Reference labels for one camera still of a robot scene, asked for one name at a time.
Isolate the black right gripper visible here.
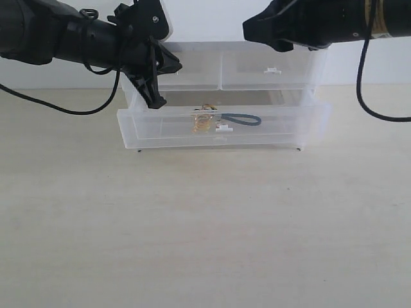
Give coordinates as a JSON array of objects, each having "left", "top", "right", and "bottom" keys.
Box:
[{"left": 242, "top": 1, "right": 381, "bottom": 52}]

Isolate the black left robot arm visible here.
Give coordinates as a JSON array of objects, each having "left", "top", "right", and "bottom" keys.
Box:
[{"left": 1, "top": 1, "right": 182, "bottom": 109}]

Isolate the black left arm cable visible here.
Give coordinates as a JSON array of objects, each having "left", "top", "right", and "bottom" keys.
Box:
[{"left": 0, "top": 8, "right": 134, "bottom": 116}]

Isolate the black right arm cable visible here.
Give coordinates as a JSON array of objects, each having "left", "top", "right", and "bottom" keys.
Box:
[{"left": 356, "top": 0, "right": 411, "bottom": 123}]

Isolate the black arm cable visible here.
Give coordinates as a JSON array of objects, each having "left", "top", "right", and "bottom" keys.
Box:
[
  {"left": 356, "top": 0, "right": 411, "bottom": 123},
  {"left": 0, "top": 8, "right": 134, "bottom": 116}
]

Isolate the clear wide drawer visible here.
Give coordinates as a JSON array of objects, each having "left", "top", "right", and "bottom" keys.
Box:
[
  {"left": 118, "top": 90, "right": 331, "bottom": 150},
  {"left": 136, "top": 135, "right": 306, "bottom": 149}
]

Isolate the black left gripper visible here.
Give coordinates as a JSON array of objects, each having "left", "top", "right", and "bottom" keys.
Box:
[{"left": 107, "top": 2, "right": 182, "bottom": 109}]

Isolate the white plastic drawer cabinet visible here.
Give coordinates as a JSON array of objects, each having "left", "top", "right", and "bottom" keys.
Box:
[{"left": 121, "top": 0, "right": 331, "bottom": 151}]

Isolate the clear wide bottom drawer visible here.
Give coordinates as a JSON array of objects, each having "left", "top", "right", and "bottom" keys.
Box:
[{"left": 136, "top": 135, "right": 306, "bottom": 149}]

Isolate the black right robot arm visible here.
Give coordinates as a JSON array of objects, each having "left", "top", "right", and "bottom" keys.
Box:
[{"left": 243, "top": 1, "right": 410, "bottom": 53}]

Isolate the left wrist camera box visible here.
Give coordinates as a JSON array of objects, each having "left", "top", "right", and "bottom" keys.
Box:
[{"left": 133, "top": 0, "right": 173, "bottom": 42}]

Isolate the gold keychain with black strap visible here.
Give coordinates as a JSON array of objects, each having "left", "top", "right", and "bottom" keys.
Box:
[{"left": 192, "top": 104, "right": 262, "bottom": 133}]

